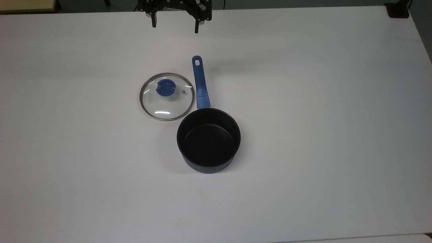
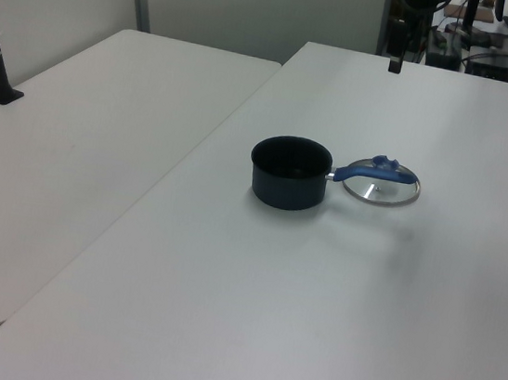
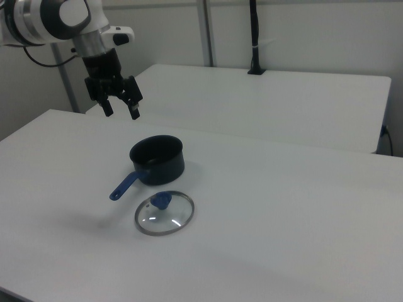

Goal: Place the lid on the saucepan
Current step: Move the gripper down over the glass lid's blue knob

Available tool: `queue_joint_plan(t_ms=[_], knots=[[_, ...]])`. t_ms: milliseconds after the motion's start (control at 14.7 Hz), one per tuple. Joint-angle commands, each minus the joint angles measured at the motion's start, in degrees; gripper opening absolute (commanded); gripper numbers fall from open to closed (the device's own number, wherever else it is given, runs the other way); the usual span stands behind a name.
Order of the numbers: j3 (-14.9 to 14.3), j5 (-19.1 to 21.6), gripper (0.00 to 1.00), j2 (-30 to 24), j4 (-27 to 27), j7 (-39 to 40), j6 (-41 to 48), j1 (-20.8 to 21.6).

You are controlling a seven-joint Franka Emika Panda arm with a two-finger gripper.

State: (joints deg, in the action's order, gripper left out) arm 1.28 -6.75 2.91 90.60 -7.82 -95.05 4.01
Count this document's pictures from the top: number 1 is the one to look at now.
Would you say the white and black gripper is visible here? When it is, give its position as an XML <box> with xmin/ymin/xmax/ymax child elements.
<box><xmin>136</xmin><ymin>0</ymin><xmax>213</xmax><ymax>34</ymax></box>

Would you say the glass lid with blue knob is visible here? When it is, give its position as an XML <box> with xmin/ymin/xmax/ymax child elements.
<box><xmin>139</xmin><ymin>72</ymin><xmax>196</xmax><ymax>122</ymax></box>

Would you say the light wooden side table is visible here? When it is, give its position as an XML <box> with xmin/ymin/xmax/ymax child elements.
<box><xmin>0</xmin><ymin>0</ymin><xmax>57</xmax><ymax>14</ymax></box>

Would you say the dark saucepan with blue handle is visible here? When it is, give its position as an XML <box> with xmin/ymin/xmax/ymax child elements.
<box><xmin>176</xmin><ymin>55</ymin><xmax>241</xmax><ymax>174</ymax></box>

